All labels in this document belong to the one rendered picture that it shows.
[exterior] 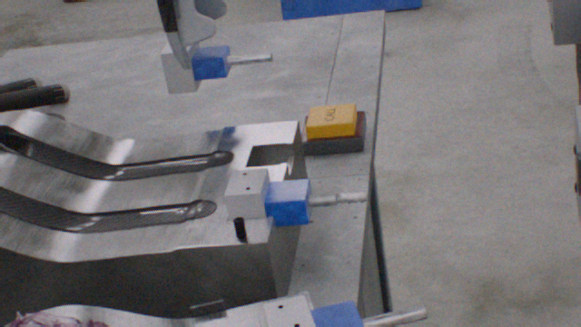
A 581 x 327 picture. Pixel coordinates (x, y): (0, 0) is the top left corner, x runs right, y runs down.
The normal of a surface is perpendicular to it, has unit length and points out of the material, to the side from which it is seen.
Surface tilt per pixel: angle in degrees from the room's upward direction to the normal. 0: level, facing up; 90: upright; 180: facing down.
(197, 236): 0
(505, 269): 0
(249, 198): 90
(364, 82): 0
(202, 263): 90
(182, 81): 90
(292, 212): 90
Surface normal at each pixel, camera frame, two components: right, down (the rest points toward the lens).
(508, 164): -0.15, -0.88
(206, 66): -0.11, 0.47
